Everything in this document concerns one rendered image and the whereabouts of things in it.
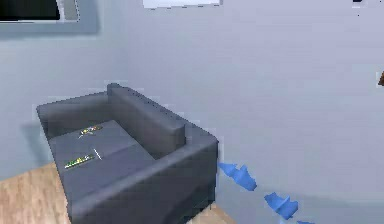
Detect grey remote control coloured buttons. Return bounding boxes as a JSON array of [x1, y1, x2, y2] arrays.
[[78, 124, 104, 138], [63, 153, 97, 170]]

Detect white framed picture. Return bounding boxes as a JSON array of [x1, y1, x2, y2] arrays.
[[142, 0, 222, 9]]

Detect window with grey frame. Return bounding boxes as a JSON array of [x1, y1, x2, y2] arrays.
[[0, 0, 81, 24]]

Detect dark grey sofa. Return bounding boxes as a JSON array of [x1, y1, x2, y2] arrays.
[[35, 82, 220, 224]]

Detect blue crumpled cloth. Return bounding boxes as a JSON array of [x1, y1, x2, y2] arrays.
[[263, 191, 300, 221], [217, 161, 258, 192]]

